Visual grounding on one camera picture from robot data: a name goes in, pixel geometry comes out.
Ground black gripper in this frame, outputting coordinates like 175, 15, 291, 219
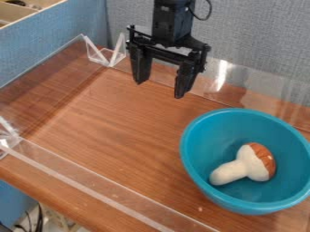
126, 24, 211, 99

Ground white brown toy mushroom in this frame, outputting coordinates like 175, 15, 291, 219
210, 142, 277, 186

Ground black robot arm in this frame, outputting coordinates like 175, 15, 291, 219
126, 0, 213, 99

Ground blue plastic bowl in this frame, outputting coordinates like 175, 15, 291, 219
179, 108, 310, 215

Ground clear acrylic left barrier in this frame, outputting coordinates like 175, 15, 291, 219
0, 35, 102, 131

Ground clear acrylic barrier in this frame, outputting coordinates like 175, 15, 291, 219
0, 35, 102, 131
0, 116, 219, 232
118, 45, 310, 131

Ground clear acrylic back barrier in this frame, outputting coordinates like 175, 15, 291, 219
118, 45, 310, 131

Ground wooden shelf unit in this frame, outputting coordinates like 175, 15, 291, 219
0, 0, 68, 30

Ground clear acrylic front barrier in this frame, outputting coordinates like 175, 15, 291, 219
0, 116, 219, 232

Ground clear acrylic corner bracket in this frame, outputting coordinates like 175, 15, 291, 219
83, 34, 127, 67

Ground black cables under table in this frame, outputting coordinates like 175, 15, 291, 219
0, 202, 46, 232

